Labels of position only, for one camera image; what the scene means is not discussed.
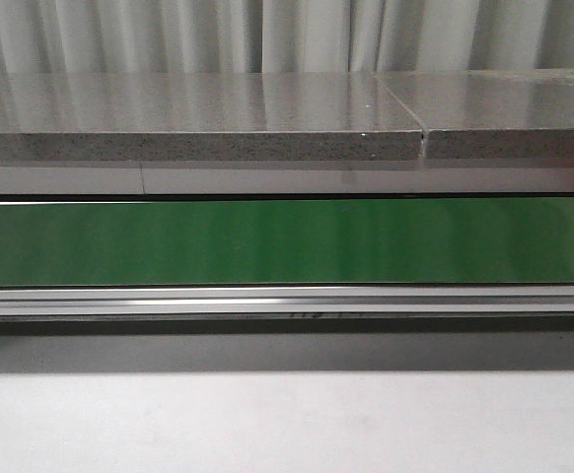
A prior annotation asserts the grey pleated curtain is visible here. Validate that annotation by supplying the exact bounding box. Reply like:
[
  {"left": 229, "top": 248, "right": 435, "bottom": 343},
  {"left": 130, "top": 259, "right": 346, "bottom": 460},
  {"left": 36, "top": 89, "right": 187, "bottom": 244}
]
[{"left": 0, "top": 1, "right": 574, "bottom": 73}]

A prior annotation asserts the aluminium conveyor side rail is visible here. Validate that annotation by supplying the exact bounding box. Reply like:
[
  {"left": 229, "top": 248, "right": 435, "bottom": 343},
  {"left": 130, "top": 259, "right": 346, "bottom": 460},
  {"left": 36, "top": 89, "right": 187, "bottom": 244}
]
[{"left": 0, "top": 284, "right": 574, "bottom": 322}]

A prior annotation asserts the grey stone slab left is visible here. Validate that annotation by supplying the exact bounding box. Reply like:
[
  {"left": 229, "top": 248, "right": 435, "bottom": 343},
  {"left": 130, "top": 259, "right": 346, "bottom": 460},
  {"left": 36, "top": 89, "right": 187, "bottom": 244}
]
[{"left": 0, "top": 73, "right": 422, "bottom": 162}]

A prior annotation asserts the grey stone slab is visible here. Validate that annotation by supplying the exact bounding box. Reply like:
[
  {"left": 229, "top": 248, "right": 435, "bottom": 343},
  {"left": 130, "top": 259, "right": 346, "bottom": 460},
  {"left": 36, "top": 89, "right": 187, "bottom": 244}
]
[
  {"left": 376, "top": 69, "right": 574, "bottom": 166},
  {"left": 0, "top": 73, "right": 422, "bottom": 162}
]

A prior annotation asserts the green conveyor belt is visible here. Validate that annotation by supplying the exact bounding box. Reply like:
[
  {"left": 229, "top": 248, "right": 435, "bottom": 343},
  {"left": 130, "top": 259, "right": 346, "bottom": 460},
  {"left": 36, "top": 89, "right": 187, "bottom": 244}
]
[{"left": 0, "top": 197, "right": 574, "bottom": 287}]

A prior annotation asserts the grey stone slab right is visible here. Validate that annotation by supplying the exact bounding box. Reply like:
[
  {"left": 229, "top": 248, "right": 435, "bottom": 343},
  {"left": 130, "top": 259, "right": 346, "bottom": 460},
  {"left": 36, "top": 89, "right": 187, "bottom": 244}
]
[{"left": 376, "top": 69, "right": 574, "bottom": 166}]

